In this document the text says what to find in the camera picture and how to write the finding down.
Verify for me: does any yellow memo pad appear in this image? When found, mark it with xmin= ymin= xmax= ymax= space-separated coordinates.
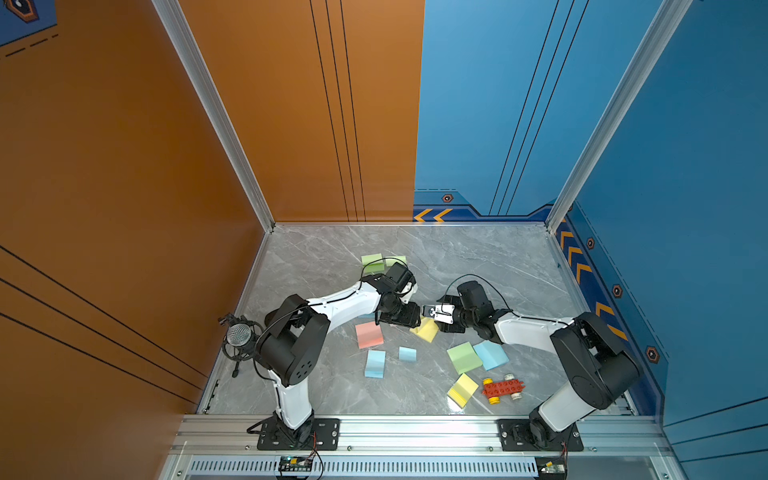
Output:
xmin=410 ymin=317 xmax=439 ymax=343
xmin=447 ymin=373 xmax=479 ymax=409

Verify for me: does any pink memo pad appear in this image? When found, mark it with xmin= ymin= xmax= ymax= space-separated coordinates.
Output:
xmin=355 ymin=322 xmax=384 ymax=349

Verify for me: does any blue memo pad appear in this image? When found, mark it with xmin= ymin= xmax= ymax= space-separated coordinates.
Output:
xmin=473 ymin=340 xmax=509 ymax=371
xmin=364 ymin=350 xmax=386 ymax=379

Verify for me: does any torn green memo page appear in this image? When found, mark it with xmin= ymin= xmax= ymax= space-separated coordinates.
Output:
xmin=385 ymin=256 xmax=407 ymax=267

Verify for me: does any green memo pad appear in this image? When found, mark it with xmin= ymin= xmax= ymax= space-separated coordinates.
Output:
xmin=361 ymin=254 xmax=387 ymax=276
xmin=447 ymin=342 xmax=483 ymax=375

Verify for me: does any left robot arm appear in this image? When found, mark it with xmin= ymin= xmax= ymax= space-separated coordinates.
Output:
xmin=255 ymin=261 xmax=420 ymax=435

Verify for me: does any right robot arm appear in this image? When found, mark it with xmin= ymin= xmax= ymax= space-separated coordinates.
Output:
xmin=436 ymin=281 xmax=643 ymax=451

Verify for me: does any yellow memo pad front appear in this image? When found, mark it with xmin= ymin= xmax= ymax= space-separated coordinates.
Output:
xmin=447 ymin=373 xmax=479 ymax=409

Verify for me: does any red toy car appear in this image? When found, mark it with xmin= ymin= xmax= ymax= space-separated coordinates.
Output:
xmin=482 ymin=374 xmax=525 ymax=405

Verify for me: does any black microphone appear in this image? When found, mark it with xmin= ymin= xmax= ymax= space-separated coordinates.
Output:
xmin=218 ymin=313 xmax=264 ymax=378

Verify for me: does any right circuit board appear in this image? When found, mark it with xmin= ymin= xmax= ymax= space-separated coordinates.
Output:
xmin=535 ymin=458 xmax=568 ymax=480

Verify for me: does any circuit board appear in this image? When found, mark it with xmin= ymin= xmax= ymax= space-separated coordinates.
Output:
xmin=278 ymin=456 xmax=315 ymax=475
xmin=535 ymin=458 xmax=568 ymax=480

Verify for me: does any left circuit board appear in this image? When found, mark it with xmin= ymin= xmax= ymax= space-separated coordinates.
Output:
xmin=278 ymin=456 xmax=315 ymax=475

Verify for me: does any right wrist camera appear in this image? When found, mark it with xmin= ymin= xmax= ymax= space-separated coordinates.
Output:
xmin=422 ymin=304 xmax=455 ymax=325

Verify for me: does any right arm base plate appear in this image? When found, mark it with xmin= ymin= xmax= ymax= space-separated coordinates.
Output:
xmin=496 ymin=418 xmax=584 ymax=452

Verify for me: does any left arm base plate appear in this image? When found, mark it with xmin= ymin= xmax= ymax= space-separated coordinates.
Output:
xmin=257 ymin=416 xmax=341 ymax=451

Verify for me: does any aluminium front rail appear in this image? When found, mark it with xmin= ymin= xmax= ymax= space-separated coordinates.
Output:
xmin=159 ymin=415 xmax=686 ymax=479

